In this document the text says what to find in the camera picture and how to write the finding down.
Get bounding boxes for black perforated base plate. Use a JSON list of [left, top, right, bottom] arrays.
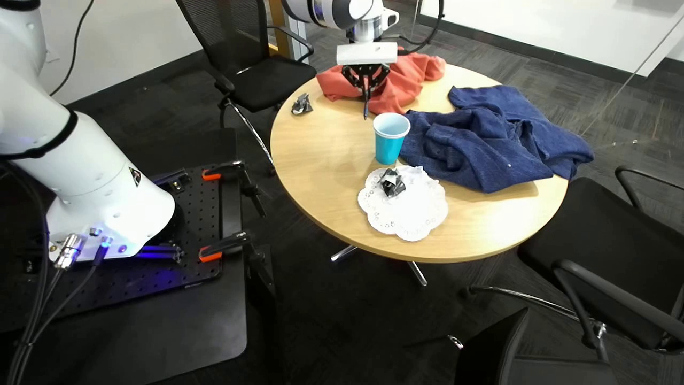
[[0, 166, 253, 339]]

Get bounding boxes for black binder clip near edge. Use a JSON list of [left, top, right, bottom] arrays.
[[290, 95, 312, 115]]

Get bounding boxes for orange clamp lower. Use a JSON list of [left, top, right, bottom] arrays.
[[197, 231, 249, 266]]

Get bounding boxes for round wooden table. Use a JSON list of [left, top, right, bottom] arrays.
[[269, 80, 568, 287]]

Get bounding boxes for black office chair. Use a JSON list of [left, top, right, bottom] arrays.
[[447, 304, 684, 385], [462, 166, 684, 355], [175, 0, 317, 158]]

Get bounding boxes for black office chair right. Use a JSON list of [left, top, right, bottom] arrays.
[[462, 166, 684, 355]]

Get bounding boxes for black binder clip on doily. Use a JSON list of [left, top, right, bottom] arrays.
[[378, 169, 406, 197]]

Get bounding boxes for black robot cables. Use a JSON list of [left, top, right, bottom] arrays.
[[3, 164, 109, 385]]

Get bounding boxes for navy blue cloth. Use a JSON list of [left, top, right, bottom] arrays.
[[399, 87, 594, 192]]

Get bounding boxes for orange red cloth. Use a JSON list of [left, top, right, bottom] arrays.
[[317, 55, 447, 114]]

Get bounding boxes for blue plastic cup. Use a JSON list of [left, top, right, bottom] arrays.
[[371, 114, 411, 166]]

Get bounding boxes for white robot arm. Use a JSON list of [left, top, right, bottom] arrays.
[[0, 0, 175, 268]]

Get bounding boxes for black office chair near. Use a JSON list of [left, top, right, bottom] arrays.
[[447, 304, 684, 385]]

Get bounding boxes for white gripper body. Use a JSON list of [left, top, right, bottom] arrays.
[[336, 43, 397, 66]]

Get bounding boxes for orange clamp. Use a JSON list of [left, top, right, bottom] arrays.
[[197, 231, 249, 266], [202, 160, 244, 182]]

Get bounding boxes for black office chair far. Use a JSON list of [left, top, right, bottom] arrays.
[[175, 0, 317, 158]]

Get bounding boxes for orange clamp upper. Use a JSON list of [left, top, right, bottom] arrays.
[[202, 160, 244, 182]]

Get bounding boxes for white paper doily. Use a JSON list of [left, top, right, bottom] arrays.
[[357, 166, 448, 243]]

